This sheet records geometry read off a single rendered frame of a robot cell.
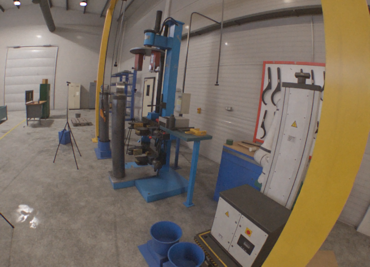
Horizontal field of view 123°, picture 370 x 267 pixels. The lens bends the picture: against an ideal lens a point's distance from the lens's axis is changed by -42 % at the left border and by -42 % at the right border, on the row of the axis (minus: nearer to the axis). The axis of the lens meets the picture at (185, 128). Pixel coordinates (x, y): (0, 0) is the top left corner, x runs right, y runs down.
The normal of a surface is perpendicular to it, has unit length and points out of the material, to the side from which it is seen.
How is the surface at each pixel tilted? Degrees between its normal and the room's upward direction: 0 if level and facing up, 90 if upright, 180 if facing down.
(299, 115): 90
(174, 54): 90
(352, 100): 90
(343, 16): 90
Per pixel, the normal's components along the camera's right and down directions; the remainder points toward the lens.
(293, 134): -0.88, 0.01
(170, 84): 0.58, 0.22
